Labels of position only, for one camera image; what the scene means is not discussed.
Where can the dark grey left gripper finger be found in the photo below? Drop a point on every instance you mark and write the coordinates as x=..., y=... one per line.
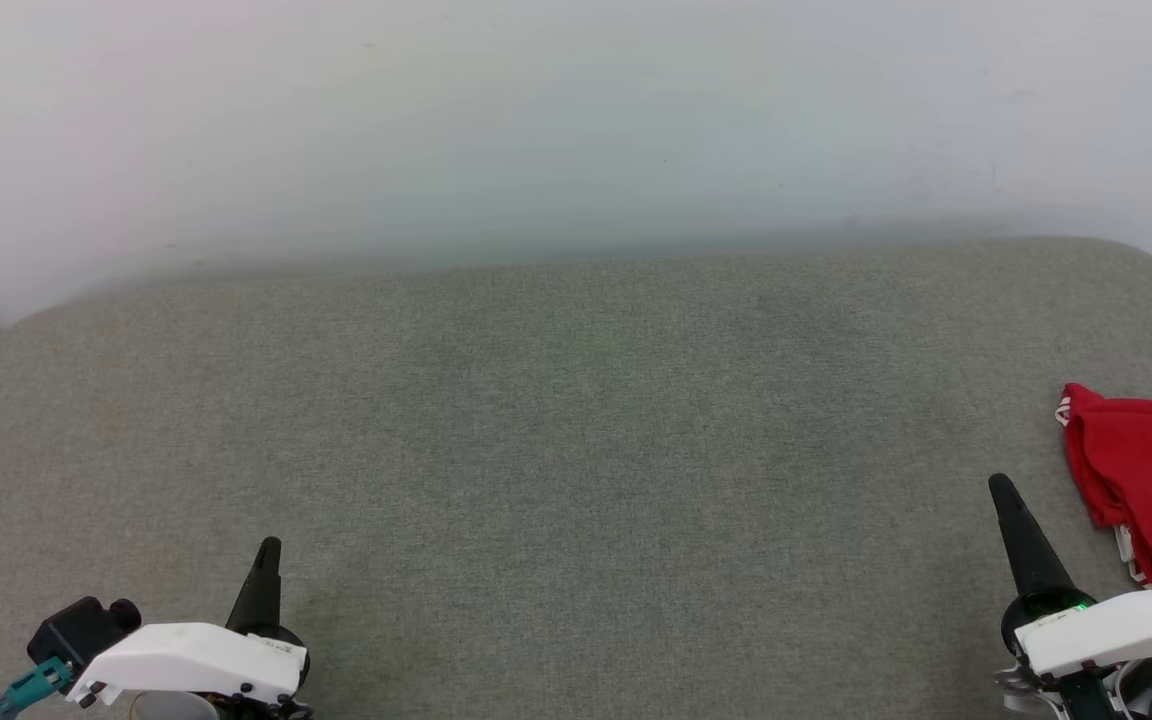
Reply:
x=258, y=590

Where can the left gripper body white shell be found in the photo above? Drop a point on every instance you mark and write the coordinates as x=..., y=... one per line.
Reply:
x=191, y=660

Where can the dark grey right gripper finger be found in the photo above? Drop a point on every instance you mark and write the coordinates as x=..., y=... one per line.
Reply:
x=1026, y=545

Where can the right gripper body white shell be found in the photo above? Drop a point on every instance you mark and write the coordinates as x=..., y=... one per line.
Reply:
x=1111, y=635

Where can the red white t-shirt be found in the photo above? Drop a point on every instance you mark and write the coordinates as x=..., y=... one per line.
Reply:
x=1151, y=470

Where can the grey fabric sofa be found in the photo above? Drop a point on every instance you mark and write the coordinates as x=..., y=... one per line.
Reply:
x=576, y=480

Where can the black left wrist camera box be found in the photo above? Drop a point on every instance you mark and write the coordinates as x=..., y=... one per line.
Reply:
x=81, y=628

